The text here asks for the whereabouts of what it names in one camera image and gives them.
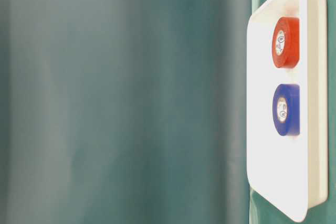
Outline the blue tape roll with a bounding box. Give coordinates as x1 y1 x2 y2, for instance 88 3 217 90
272 84 300 136

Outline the white plastic case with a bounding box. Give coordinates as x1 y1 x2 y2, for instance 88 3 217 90
246 0 328 222

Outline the red tape roll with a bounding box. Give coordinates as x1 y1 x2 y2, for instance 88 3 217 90
271 17 300 69

